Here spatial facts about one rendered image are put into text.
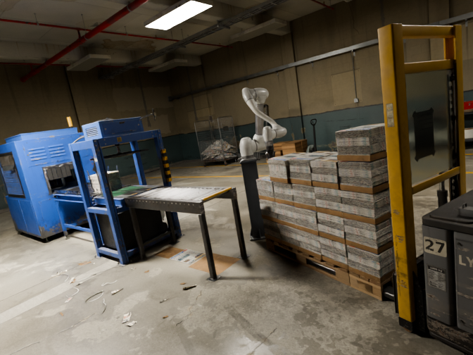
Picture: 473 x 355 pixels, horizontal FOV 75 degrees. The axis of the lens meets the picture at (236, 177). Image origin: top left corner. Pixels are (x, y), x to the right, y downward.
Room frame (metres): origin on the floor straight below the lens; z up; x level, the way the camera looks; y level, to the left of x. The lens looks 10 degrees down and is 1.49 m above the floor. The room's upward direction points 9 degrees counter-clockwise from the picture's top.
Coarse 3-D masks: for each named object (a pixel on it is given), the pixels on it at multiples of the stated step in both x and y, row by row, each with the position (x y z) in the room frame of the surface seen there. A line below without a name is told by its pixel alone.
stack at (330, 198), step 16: (272, 192) 3.09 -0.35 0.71; (288, 192) 2.89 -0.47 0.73; (304, 192) 2.68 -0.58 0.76; (320, 192) 2.51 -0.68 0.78; (336, 192) 2.36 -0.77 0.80; (272, 208) 3.13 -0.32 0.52; (288, 208) 2.90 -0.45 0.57; (304, 208) 2.72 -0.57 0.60; (336, 208) 2.37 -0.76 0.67; (272, 224) 3.17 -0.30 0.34; (304, 224) 2.73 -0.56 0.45; (320, 224) 2.55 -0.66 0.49; (336, 224) 2.39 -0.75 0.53; (288, 240) 2.96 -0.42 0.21; (304, 240) 2.75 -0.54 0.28; (320, 240) 2.56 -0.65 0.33; (288, 256) 3.00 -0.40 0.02; (304, 256) 2.77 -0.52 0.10; (336, 256) 2.42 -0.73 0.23; (320, 272) 2.60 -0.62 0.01; (336, 272) 2.43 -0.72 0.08
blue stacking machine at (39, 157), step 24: (24, 144) 5.05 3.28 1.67; (48, 144) 5.31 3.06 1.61; (0, 168) 5.75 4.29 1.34; (24, 168) 4.98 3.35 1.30; (48, 168) 5.23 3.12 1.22; (72, 168) 5.78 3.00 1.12; (24, 192) 5.11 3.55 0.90; (48, 192) 5.16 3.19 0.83; (24, 216) 5.36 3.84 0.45; (48, 216) 5.08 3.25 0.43; (72, 216) 5.37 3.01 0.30; (48, 240) 5.08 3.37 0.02
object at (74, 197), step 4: (76, 188) 5.31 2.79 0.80; (56, 196) 4.98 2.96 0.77; (60, 196) 5.00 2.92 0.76; (64, 196) 4.89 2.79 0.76; (68, 196) 4.78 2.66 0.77; (72, 196) 4.54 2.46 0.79; (76, 196) 4.48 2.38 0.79; (80, 196) 4.41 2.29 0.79; (92, 196) 4.24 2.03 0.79; (96, 196) 4.19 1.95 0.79; (60, 200) 4.89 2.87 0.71; (64, 200) 4.82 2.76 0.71; (68, 200) 4.75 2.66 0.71; (72, 200) 4.68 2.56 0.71; (76, 200) 4.62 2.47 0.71; (80, 200) 4.52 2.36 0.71; (92, 200) 4.14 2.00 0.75
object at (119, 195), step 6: (132, 186) 4.51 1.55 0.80; (138, 186) 4.42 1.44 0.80; (144, 186) 4.32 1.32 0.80; (150, 186) 4.21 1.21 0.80; (156, 186) 4.17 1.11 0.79; (114, 192) 4.19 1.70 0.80; (120, 192) 4.10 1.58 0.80; (126, 192) 4.03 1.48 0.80; (132, 192) 3.96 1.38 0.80; (138, 192) 3.88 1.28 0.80; (96, 198) 4.04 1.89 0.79; (102, 198) 3.94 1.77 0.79; (114, 198) 3.80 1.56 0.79; (120, 198) 3.73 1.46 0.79; (102, 204) 3.96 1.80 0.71; (120, 204) 3.66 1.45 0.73
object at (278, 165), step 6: (282, 156) 3.09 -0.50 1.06; (270, 162) 3.03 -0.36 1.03; (276, 162) 2.95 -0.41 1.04; (282, 162) 2.86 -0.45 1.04; (288, 162) 2.84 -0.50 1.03; (270, 168) 3.06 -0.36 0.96; (276, 168) 2.98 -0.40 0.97; (282, 168) 2.88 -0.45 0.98; (288, 168) 2.84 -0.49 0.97; (270, 174) 3.07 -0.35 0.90; (276, 174) 2.99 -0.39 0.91; (282, 174) 2.89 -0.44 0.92; (288, 174) 2.84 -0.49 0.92
